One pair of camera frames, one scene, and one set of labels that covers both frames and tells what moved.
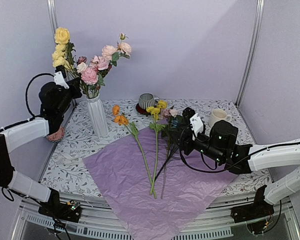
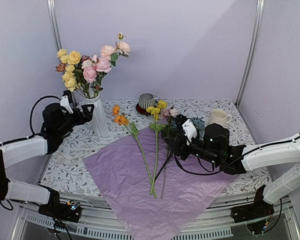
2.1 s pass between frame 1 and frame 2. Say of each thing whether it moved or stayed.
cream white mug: stayed
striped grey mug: stayed
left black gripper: moved
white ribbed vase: stayed
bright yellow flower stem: stayed
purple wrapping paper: stayed
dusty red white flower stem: moved
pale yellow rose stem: moved
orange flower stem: stayed
